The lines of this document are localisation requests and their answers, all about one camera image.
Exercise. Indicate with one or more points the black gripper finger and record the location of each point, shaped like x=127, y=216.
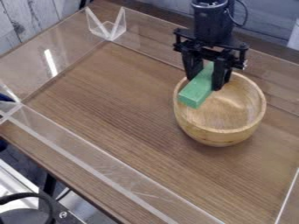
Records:
x=192, y=63
x=220, y=73

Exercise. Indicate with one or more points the light wooden bowl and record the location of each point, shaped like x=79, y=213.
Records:
x=226, y=120

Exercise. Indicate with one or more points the blue object at left edge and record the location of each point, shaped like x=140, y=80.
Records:
x=5, y=98

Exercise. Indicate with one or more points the clear acrylic corner bracket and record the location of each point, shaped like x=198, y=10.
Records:
x=107, y=30

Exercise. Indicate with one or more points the clear acrylic front barrier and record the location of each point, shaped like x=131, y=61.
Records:
x=113, y=186

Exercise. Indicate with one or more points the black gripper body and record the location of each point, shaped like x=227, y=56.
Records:
x=210, y=37

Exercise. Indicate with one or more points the black metal table leg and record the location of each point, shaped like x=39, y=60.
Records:
x=61, y=214

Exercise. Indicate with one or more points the green rectangular block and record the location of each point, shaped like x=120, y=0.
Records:
x=196, y=90

